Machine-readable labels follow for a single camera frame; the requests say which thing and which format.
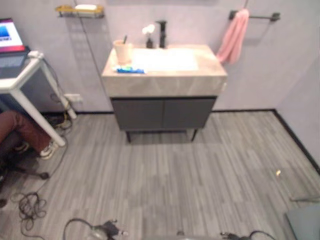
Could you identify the grey stone sink vanity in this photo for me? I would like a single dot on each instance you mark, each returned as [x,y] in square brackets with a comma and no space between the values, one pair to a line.
[165,85]

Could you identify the beige plastic cup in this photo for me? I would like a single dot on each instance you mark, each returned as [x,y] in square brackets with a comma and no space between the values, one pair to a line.
[123,53]

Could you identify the pink towel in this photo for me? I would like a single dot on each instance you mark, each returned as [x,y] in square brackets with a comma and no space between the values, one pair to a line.
[233,40]

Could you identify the black towel bar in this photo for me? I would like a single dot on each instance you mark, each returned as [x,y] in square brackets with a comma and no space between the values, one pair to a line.
[262,16]

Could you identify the blue white toothpaste tube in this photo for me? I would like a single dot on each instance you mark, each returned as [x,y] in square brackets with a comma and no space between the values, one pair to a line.
[130,69]

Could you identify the dark vase with white flowers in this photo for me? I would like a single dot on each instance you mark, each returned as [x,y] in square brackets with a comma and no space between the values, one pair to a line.
[149,36]

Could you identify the black faucet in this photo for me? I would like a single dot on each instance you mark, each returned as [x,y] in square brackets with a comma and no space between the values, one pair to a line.
[162,33]

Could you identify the dark toothbrush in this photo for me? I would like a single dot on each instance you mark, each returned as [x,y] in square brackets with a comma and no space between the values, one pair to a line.
[124,39]

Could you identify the white power strip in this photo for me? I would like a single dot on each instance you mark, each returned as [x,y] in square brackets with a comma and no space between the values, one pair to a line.
[73,97]

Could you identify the small yellow floor scrap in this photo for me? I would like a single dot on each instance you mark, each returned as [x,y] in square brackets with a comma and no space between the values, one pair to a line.
[277,172]

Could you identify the person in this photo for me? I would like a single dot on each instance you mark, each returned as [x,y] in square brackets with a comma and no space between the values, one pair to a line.
[27,133]

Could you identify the white desk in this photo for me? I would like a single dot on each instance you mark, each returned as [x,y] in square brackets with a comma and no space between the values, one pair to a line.
[30,85]

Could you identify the white soap bar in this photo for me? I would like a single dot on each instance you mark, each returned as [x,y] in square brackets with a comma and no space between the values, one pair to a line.
[85,7]

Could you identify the small white device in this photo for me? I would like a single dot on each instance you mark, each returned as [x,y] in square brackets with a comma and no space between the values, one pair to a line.
[35,54]

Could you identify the black office chair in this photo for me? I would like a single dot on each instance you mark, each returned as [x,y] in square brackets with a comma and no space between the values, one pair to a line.
[15,160]

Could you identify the open laptop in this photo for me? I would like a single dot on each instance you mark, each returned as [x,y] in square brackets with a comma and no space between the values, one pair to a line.
[10,47]

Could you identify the grey floor mat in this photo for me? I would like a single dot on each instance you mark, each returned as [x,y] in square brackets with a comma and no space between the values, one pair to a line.
[303,222]

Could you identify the gold black wall shelf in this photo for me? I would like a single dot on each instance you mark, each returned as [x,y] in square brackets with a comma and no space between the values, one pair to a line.
[80,11]

